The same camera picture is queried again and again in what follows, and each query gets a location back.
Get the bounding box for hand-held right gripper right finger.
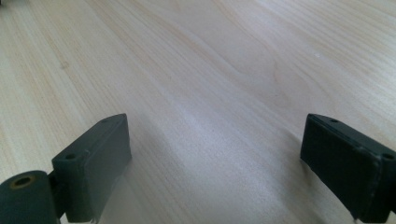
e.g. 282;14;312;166
300;113;396;224

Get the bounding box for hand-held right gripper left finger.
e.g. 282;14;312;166
50;113;132;224

